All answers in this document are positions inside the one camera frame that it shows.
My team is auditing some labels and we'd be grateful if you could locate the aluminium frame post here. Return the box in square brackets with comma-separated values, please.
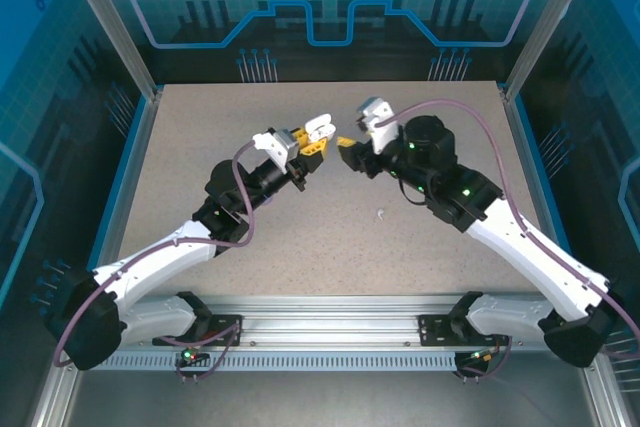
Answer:
[499, 0, 604, 103]
[55, 0, 164, 101]

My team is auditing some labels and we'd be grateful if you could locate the slotted cable duct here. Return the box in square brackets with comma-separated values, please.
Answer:
[107, 350, 461, 374]

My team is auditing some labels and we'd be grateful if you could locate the white earbud charging case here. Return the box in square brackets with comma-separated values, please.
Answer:
[302, 112, 337, 144]

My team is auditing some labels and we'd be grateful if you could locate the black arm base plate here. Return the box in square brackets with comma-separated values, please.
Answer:
[152, 314, 245, 348]
[417, 313, 507, 348]

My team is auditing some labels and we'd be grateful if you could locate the aluminium side rail blue strip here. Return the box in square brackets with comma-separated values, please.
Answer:
[499, 81, 574, 261]
[84, 89, 164, 278]

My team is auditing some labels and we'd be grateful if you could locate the aluminium mounting beam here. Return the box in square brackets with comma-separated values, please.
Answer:
[124, 294, 551, 351]

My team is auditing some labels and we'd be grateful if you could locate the small LED connector board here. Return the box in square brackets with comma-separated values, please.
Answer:
[180, 341, 210, 367]
[467, 346, 502, 367]

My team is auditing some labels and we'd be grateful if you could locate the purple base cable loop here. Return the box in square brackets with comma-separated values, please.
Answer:
[453, 334, 515, 384]
[172, 319, 245, 384]

